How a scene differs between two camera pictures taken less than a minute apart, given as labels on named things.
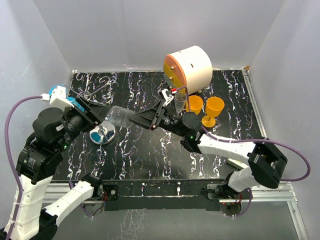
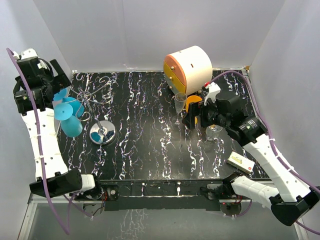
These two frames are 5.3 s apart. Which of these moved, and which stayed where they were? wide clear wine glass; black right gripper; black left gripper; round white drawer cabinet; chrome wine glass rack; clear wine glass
Moved: black right gripper; black left gripper; wide clear wine glass
Stayed: clear wine glass; round white drawer cabinet; chrome wine glass rack
